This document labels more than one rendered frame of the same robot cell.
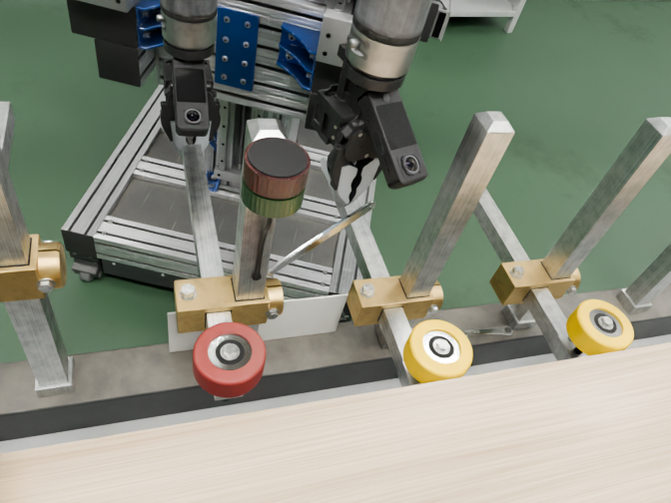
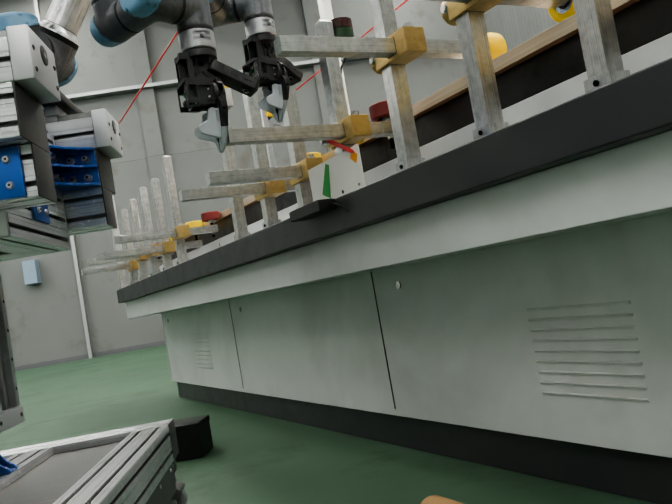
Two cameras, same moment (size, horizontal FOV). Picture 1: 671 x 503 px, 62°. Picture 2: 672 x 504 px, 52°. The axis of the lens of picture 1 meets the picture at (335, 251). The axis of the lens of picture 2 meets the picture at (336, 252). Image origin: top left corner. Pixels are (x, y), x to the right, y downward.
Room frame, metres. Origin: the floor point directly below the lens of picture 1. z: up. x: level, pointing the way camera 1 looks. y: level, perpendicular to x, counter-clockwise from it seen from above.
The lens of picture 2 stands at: (0.52, 1.72, 0.49)
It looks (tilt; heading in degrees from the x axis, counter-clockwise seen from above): 3 degrees up; 269
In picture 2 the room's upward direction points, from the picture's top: 10 degrees counter-clockwise
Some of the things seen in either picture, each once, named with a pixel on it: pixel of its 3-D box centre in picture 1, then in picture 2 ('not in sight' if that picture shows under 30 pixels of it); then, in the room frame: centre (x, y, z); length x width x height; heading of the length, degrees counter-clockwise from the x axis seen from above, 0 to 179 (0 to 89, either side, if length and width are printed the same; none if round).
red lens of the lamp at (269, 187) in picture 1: (276, 167); (340, 26); (0.39, 0.07, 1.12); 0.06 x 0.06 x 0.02
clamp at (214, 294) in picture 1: (229, 303); (347, 133); (0.42, 0.11, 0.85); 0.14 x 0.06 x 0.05; 117
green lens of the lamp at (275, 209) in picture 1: (273, 187); (341, 36); (0.39, 0.07, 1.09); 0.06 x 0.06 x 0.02
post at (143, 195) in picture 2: not in sight; (149, 234); (1.35, -1.68, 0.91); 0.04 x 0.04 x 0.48; 27
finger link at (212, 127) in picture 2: (179, 132); (212, 129); (0.70, 0.30, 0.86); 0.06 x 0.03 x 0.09; 27
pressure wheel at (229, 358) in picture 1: (228, 374); (388, 125); (0.31, 0.08, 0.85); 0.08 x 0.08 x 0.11
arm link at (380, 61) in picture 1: (378, 47); (261, 31); (0.58, 0.02, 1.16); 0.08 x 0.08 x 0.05
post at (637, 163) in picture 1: (571, 249); (261, 166); (0.66, -0.35, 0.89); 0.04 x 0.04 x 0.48; 27
